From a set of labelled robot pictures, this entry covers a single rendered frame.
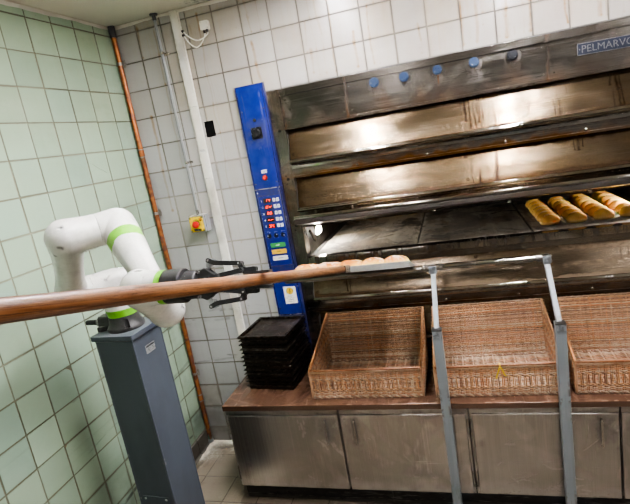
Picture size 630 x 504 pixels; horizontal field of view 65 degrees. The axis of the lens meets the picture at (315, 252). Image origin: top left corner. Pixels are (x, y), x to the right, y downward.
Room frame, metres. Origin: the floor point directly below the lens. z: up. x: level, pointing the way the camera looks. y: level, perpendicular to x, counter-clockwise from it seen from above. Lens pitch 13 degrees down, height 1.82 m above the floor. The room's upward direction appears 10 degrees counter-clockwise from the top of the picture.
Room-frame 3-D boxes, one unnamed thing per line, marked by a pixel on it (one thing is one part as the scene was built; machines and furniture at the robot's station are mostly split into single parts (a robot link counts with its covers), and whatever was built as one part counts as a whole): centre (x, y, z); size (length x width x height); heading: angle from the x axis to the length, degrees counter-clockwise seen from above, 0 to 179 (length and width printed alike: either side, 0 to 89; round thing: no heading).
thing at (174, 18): (2.87, 0.52, 1.45); 0.05 x 0.02 x 2.30; 73
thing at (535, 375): (2.21, -0.76, 0.72); 0.56 x 0.49 x 0.28; 74
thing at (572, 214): (2.73, -1.50, 1.21); 0.61 x 0.48 x 0.06; 163
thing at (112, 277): (1.96, 0.83, 1.36); 0.16 x 0.13 x 0.19; 122
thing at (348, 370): (2.39, -0.19, 0.72); 0.56 x 0.49 x 0.28; 73
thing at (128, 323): (1.99, 0.87, 1.23); 0.26 x 0.15 x 0.06; 69
